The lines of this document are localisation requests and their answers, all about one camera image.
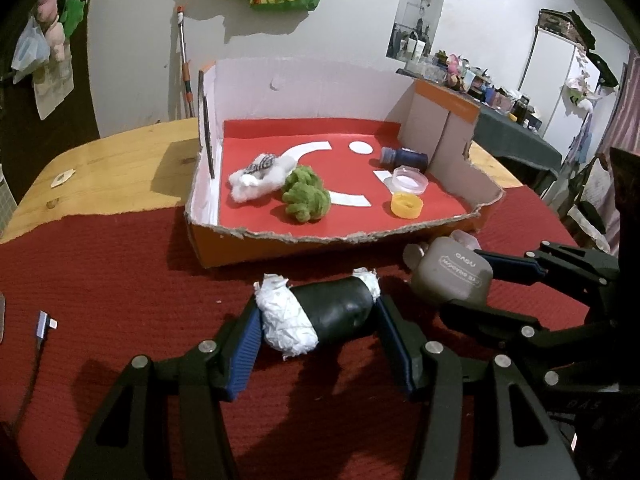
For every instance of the dark wooden door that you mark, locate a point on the dark wooden door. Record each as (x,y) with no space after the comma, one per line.
(80,100)

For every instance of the green hanging plush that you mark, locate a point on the green hanging plush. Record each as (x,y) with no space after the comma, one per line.
(72,12)

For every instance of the wall mirror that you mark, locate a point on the wall mirror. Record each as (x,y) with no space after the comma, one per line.
(420,0)

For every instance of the orange and red cardboard box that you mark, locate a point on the orange and red cardboard box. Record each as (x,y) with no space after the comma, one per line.
(280,135)

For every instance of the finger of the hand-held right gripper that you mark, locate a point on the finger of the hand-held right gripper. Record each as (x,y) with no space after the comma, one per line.
(505,264)
(475,317)

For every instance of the green plush toy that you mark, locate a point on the green plush toy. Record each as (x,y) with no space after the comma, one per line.
(305,195)

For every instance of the beige hanging cloth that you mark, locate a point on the beige hanging cloth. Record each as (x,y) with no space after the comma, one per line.
(50,92)

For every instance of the grey zip case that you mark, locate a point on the grey zip case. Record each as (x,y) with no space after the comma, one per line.
(450,270)

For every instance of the small blue bottle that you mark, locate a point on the small blue bottle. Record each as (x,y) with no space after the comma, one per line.
(407,158)

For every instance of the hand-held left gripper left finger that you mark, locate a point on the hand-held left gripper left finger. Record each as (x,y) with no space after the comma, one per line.
(245,345)

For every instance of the pink plush toy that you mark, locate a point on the pink plush toy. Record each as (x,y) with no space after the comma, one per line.
(52,30)

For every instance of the yellow bottle cap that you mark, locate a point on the yellow bottle cap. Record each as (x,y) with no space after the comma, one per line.
(406,205)

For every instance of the red ribbed table mat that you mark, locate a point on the red ribbed table mat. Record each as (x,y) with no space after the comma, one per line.
(125,270)

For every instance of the clear round plastic lid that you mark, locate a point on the clear round plastic lid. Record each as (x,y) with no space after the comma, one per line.
(407,180)

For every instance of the black roll with white ends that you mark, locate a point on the black roll with white ends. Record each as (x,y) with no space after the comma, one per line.
(335,310)

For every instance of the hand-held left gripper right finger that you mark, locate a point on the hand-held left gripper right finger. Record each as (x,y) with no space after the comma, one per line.
(395,347)

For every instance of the white fluffy toy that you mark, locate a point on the white fluffy toy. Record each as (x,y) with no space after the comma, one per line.
(260,182)

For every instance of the white wardrobe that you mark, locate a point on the white wardrobe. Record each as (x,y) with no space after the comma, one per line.
(550,90)

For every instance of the pink striped curtain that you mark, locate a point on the pink striped curtain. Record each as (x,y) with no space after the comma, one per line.
(627,110)

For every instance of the cluttered side table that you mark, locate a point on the cluttered side table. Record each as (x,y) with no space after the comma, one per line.
(480,85)

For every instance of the metal pole with orange tip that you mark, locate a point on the metal pole with orange tip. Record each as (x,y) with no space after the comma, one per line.
(185,60)

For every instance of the table with dark cloth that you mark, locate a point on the table with dark cloth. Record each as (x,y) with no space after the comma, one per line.
(505,135)

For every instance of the small white sticker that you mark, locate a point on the small white sticker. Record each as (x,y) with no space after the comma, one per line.
(63,178)

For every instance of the dark patterned bag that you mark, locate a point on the dark patterned bag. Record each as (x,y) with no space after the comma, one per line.
(565,25)

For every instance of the clear hanging plastic bag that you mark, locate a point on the clear hanging plastic bag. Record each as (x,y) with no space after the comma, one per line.
(27,55)

